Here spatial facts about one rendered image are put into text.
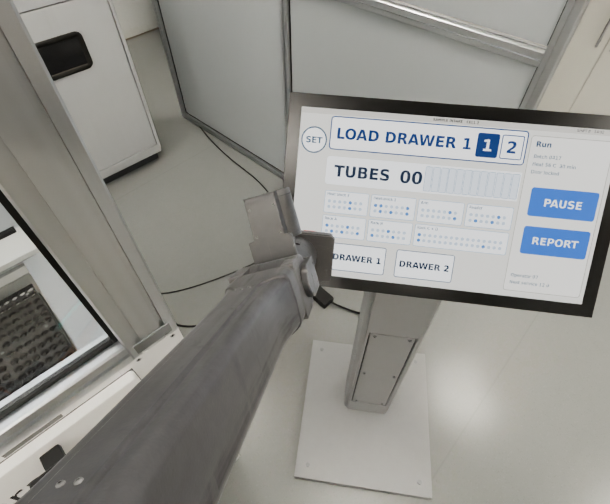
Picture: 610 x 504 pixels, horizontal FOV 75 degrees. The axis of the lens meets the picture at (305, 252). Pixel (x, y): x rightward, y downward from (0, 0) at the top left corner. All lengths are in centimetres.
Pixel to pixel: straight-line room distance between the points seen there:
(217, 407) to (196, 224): 198
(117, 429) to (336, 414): 140
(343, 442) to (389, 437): 16
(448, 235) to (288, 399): 109
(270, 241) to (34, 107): 24
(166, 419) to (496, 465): 156
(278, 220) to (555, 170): 45
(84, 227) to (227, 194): 184
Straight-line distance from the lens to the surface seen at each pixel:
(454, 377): 175
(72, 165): 45
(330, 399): 158
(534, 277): 74
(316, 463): 152
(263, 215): 45
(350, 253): 67
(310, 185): 66
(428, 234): 68
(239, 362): 24
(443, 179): 67
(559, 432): 183
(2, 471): 73
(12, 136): 42
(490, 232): 70
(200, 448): 19
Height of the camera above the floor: 153
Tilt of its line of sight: 51 degrees down
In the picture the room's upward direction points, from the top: straight up
